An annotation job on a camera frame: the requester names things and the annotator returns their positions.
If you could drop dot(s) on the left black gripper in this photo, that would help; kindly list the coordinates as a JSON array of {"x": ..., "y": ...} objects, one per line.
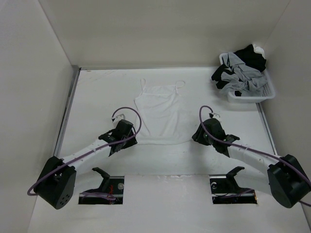
[{"x": 131, "y": 142}]

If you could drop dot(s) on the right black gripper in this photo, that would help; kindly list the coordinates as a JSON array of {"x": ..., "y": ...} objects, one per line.
[{"x": 198, "y": 136}]

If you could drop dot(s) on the white tank top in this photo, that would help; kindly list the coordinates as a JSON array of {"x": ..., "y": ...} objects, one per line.
[{"x": 164, "y": 117}]

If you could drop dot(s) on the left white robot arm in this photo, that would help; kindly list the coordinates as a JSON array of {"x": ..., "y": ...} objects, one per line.
[{"x": 56, "y": 182}]

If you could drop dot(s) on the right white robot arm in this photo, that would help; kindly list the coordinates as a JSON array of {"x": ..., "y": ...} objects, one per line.
[{"x": 281, "y": 177}]

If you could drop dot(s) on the grey tank top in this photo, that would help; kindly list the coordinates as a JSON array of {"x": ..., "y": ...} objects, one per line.
[{"x": 249, "y": 81}]

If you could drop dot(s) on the black tank top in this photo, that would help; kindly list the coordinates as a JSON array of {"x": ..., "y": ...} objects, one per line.
[{"x": 251, "y": 58}]

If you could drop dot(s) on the black garment at basket front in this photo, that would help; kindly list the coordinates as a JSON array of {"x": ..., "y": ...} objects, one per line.
[{"x": 218, "y": 74}]

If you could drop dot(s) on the white plastic basket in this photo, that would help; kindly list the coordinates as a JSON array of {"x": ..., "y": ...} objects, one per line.
[{"x": 268, "y": 91}]

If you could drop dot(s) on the white garment behind pile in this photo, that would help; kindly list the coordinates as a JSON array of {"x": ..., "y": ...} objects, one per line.
[{"x": 259, "y": 50}]

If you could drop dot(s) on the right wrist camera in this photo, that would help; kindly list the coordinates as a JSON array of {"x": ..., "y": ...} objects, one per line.
[{"x": 214, "y": 115}]

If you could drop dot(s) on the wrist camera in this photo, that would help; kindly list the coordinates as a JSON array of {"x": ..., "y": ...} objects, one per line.
[
  {"x": 214, "y": 115},
  {"x": 117, "y": 118}
]

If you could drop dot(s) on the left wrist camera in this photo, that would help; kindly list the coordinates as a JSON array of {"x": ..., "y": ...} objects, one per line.
[{"x": 117, "y": 118}]

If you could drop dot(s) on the right metal table rail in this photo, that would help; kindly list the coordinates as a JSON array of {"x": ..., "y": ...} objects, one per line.
[{"x": 266, "y": 126}]

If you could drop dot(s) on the metal table rail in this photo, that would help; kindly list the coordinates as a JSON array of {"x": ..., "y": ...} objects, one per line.
[
  {"x": 69, "y": 101},
  {"x": 266, "y": 126}
]

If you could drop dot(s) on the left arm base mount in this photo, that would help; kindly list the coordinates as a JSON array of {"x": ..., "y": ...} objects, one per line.
[{"x": 109, "y": 192}]

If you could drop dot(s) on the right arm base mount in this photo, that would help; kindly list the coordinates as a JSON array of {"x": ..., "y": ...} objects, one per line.
[{"x": 225, "y": 189}]

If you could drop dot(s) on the left metal table rail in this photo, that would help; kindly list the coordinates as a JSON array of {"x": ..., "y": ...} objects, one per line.
[{"x": 69, "y": 101}]

